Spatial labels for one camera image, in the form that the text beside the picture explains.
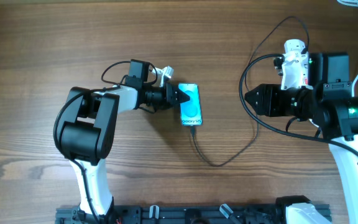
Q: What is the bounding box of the black right camera cable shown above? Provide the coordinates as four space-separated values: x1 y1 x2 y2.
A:
238 53 358 180

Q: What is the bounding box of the teal screen Samsung smartphone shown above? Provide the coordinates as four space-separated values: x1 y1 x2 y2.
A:
178 83 203 126

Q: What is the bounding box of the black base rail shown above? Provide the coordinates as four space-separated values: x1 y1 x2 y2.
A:
55 203 283 224

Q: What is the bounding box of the black USB charging cable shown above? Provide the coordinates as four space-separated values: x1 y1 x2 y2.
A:
190 16 310 167

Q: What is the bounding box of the black left camera cable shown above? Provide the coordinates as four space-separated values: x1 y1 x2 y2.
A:
53 60 158 224

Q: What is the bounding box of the white power strip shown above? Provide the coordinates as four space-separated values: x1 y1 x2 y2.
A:
283 39 310 86

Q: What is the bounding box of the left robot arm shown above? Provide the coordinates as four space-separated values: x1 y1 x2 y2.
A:
53 59 191 223

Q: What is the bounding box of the black camera cable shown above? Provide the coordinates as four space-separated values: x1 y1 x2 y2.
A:
53 60 158 224
238 53 358 180

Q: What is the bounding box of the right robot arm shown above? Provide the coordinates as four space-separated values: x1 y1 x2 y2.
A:
239 53 358 223

